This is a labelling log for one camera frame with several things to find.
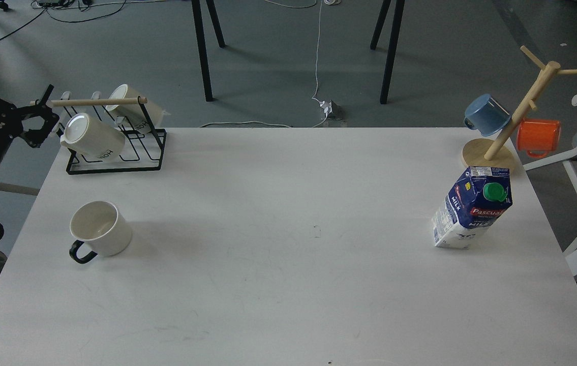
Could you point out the black table legs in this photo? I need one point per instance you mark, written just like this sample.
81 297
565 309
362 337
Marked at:
395 30
201 45

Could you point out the black wire mug rack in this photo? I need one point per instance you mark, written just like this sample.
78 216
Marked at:
142 152

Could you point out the orange mug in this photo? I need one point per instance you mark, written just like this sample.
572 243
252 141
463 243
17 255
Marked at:
538 137

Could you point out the cream mug rear on rack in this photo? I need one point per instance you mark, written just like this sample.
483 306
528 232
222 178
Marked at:
133 112

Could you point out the white mug black handle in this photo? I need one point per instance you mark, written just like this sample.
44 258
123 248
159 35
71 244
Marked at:
99 229

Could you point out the white power adapter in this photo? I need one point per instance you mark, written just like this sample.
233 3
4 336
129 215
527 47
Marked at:
331 110

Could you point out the blue white milk carton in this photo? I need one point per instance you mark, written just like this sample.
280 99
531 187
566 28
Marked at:
476 200

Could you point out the black table legs left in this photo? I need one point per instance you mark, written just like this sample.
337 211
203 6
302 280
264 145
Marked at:
201 45

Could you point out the blue mug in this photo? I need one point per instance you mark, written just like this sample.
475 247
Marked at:
486 115

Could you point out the black table legs right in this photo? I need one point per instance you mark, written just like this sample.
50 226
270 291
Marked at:
395 30

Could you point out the cream mug front on rack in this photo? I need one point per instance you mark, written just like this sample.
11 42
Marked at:
92 138

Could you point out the cream mug on rack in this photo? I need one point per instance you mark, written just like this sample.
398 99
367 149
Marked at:
92 138
133 112

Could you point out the wooden mug tree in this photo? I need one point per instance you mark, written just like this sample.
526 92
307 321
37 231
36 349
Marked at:
492 153

